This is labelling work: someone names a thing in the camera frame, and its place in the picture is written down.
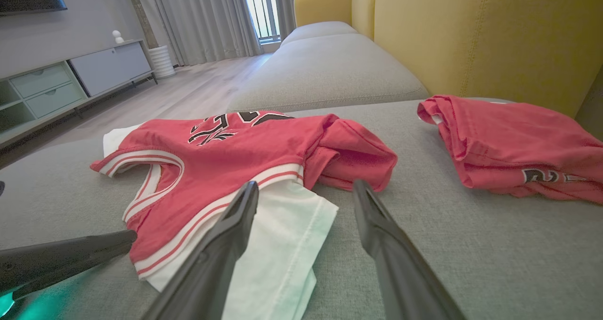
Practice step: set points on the large grey sofa seat cushion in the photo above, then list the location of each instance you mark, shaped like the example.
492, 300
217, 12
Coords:
471, 254

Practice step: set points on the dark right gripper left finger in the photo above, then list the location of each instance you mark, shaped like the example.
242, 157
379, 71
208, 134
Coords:
207, 263

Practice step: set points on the red numbered sports garment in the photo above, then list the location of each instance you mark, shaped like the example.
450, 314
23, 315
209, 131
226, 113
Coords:
513, 145

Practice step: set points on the yellow sofa end armrest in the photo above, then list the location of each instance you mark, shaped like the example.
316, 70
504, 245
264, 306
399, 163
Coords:
322, 4

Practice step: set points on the tall green potted tree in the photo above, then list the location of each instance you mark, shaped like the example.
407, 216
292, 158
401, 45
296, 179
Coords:
140, 13

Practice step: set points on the small white figurine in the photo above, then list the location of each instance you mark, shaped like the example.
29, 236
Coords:
117, 36

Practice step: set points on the narrow yellow sofa backrest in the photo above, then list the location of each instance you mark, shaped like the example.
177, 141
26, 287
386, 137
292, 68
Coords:
365, 4

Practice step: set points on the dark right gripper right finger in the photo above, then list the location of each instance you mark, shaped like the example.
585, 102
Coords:
405, 273

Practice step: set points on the white ribbed plant pot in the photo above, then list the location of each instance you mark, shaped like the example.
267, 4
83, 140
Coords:
161, 61

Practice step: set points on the large yellow sofa backrest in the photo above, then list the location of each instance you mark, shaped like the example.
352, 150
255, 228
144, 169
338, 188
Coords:
490, 32

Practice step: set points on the red jersey with white tee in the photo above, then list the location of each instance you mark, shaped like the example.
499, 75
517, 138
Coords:
226, 160

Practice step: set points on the grey TV cabinet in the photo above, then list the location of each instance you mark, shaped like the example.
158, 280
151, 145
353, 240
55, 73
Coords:
70, 82

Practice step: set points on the window with railing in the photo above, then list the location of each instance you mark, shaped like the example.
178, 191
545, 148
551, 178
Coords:
261, 9

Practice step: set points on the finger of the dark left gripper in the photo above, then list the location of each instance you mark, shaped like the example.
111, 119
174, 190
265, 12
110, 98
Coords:
61, 258

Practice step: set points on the small grey sofa seat cushion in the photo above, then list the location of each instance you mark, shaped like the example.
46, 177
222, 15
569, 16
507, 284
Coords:
318, 30

